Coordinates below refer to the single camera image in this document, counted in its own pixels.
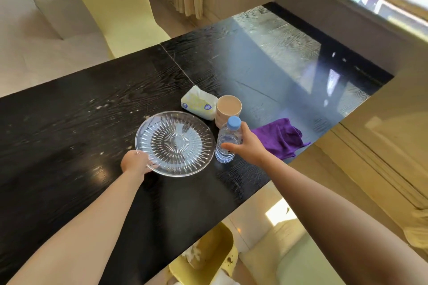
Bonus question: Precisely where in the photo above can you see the person's right hand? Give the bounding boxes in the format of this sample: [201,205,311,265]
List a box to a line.
[221,121,269,167]

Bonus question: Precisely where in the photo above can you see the person's left hand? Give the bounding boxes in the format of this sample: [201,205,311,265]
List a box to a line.
[120,150,158,175]

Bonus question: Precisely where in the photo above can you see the clear plastic water bottle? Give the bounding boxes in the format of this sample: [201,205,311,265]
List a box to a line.
[215,116,243,164]

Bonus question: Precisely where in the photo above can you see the clear glass plate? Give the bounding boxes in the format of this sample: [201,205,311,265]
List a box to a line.
[135,111,216,177]

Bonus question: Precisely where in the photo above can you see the person's right forearm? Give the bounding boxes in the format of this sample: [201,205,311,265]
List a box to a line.
[259,154,428,285]

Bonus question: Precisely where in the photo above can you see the person's left forearm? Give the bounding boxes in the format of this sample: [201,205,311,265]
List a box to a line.
[7,169,146,285]

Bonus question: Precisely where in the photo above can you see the beige paper cup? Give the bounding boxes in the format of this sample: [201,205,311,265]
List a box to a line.
[215,95,243,129]

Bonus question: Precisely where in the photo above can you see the purple cloth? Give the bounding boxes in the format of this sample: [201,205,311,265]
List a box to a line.
[251,118,311,161]

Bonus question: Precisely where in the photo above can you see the white tissue pack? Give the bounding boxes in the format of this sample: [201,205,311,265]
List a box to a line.
[181,86,219,121]

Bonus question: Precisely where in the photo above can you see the yellow trash bin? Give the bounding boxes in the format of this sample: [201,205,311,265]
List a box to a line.
[167,222,239,285]

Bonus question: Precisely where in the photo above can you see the pale green seat cushion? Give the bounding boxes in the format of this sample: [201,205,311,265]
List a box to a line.
[239,218,345,285]

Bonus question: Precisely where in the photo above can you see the yellow chair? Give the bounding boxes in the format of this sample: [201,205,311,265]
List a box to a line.
[54,0,172,60]

